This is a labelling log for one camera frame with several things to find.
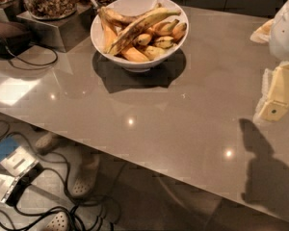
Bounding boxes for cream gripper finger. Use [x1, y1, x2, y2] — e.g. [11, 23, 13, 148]
[250, 19, 274, 43]

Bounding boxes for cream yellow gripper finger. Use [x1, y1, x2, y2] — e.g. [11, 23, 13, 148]
[253, 61, 289, 123]

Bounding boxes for long spotted ripe banana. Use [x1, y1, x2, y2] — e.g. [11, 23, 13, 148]
[106, 8, 181, 56]

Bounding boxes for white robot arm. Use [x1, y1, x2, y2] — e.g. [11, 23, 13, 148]
[250, 0, 289, 123]

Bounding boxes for small banana right edge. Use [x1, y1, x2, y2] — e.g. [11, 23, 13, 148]
[171, 22, 187, 42]

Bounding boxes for small yellow banana centre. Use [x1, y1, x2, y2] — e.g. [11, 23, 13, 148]
[152, 19, 179, 36]

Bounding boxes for small spotted banana lower right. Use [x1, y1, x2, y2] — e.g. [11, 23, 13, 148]
[154, 36, 174, 49]

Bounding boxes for yellow banana bottom right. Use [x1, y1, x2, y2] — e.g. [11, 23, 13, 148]
[139, 45, 166, 61]

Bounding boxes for small banana under long one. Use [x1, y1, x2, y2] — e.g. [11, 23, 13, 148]
[133, 33, 152, 46]

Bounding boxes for white ceramic bowl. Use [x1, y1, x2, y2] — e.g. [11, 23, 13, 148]
[91, 0, 189, 72]

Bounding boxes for brown-spotted banana at left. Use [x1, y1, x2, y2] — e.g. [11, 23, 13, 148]
[98, 7, 137, 28]

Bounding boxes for orange banana at bottom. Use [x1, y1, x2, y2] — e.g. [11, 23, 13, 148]
[101, 18, 149, 63]

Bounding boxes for grey metal stand block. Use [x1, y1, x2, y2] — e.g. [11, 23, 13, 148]
[17, 5, 94, 52]

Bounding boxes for beige clog shoe middle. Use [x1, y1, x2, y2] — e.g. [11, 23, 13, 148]
[70, 153, 100, 198]

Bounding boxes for beige clog shoe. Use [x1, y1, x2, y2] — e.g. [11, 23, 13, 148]
[35, 132, 61, 155]
[70, 153, 100, 198]
[42, 212, 69, 231]

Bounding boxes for glass jar of nuts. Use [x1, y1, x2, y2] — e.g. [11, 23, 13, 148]
[23, 0, 77, 20]

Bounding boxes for beige clog shoe upper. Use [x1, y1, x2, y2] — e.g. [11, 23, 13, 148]
[35, 132, 61, 155]

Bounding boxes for beige clog shoe bottom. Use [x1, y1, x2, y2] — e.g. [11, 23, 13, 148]
[42, 212, 69, 231]

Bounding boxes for blue and white box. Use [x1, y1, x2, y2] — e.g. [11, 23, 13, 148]
[0, 137, 39, 177]

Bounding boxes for white open box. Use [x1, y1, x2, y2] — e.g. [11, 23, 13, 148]
[0, 174, 19, 203]

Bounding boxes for black floor cables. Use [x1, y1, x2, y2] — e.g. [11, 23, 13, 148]
[0, 118, 123, 231]

